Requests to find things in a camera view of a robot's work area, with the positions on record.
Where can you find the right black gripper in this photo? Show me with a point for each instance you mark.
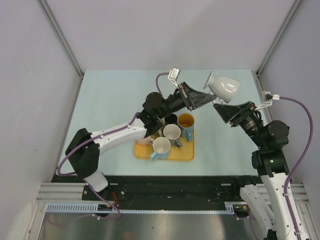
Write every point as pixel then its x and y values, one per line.
pixel 226 111

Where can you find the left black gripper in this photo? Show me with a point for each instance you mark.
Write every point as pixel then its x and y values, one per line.
pixel 194 99

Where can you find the light grey mug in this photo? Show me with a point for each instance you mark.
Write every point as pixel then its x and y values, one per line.
pixel 223 87

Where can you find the blue butterfly mug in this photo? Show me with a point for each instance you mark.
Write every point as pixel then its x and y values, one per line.
pixel 186 124

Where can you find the brown dark mug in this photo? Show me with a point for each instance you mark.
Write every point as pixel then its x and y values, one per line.
pixel 171 119

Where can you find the light green mug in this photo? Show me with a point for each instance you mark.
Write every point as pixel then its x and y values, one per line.
pixel 159 133

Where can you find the dark grey mug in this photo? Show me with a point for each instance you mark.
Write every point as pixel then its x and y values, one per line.
pixel 172 132

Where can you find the light blue mug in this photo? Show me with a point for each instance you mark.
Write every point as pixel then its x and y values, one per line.
pixel 161 149

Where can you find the pink mug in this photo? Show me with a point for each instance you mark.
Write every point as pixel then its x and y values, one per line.
pixel 146 141

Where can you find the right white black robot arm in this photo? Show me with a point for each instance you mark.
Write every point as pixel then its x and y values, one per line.
pixel 279 219

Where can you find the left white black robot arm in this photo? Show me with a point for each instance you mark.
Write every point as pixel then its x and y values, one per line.
pixel 86 147

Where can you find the yellow tray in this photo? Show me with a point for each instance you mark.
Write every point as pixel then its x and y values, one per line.
pixel 184 154

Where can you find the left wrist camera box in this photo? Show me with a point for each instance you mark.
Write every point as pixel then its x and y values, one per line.
pixel 174 74

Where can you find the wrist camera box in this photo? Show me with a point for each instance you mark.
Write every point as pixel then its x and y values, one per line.
pixel 174 74
pixel 268 98

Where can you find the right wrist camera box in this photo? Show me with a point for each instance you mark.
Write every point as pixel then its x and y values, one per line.
pixel 268 98

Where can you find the white cable duct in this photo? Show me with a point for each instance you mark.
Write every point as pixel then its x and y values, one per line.
pixel 102 208

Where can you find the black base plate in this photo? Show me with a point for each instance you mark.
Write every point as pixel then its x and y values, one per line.
pixel 175 193

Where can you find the right aluminium frame post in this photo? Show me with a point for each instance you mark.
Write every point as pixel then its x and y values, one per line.
pixel 289 17

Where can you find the aluminium frame post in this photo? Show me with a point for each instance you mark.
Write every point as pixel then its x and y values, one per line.
pixel 54 24
pixel 289 17

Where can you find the left aluminium frame post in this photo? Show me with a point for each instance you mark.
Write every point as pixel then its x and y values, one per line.
pixel 54 24

